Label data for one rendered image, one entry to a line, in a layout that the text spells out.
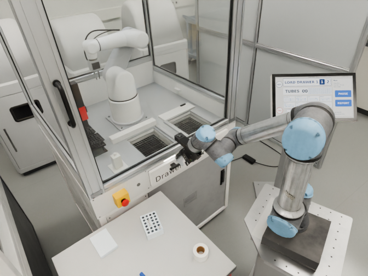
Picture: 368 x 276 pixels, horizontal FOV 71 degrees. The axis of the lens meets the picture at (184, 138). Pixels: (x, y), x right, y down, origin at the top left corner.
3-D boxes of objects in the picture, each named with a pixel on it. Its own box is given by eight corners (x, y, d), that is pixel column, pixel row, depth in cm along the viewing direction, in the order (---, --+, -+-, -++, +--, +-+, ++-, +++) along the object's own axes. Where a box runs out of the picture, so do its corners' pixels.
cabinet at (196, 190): (229, 210, 229) (235, 137, 181) (127, 291, 179) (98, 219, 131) (166, 157, 290) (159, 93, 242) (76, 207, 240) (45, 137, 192)
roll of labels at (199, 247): (208, 248, 120) (208, 243, 118) (207, 263, 115) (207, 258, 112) (194, 246, 121) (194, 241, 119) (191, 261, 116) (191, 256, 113)
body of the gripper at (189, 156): (185, 167, 128) (194, 158, 117) (176, 152, 129) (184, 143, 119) (197, 160, 131) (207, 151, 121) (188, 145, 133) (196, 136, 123)
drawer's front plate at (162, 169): (191, 164, 159) (191, 149, 152) (152, 187, 145) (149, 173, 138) (189, 162, 160) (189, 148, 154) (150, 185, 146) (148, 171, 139)
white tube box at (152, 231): (164, 234, 127) (163, 229, 125) (148, 240, 125) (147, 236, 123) (156, 214, 137) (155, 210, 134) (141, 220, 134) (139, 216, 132)
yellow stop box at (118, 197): (131, 202, 134) (128, 193, 130) (119, 210, 131) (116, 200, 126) (126, 196, 138) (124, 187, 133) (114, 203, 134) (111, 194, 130)
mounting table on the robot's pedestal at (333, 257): (345, 231, 136) (352, 218, 130) (327, 311, 108) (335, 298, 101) (263, 196, 158) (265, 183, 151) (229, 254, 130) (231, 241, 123)
